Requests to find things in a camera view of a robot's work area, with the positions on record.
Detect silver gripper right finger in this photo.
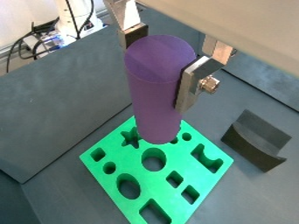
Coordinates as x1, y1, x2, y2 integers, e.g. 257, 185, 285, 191
175, 35, 234, 114

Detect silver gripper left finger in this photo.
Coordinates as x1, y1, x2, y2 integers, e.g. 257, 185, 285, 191
104, 0, 148, 50

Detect purple cylinder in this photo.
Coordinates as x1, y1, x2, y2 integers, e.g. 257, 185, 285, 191
124, 35, 195, 144

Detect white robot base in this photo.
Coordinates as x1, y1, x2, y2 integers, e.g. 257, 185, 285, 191
55, 0, 103, 45

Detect dark grey foam panel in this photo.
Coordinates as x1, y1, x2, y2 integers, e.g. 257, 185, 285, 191
0, 26, 131, 183

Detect dark grey curved block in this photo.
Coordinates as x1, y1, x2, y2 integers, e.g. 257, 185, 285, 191
220, 109, 293, 172

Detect green shape sorter board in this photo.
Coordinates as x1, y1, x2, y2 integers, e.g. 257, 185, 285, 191
79, 118, 234, 224

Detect black cables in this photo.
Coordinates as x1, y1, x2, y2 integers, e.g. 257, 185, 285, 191
6, 0, 98, 74

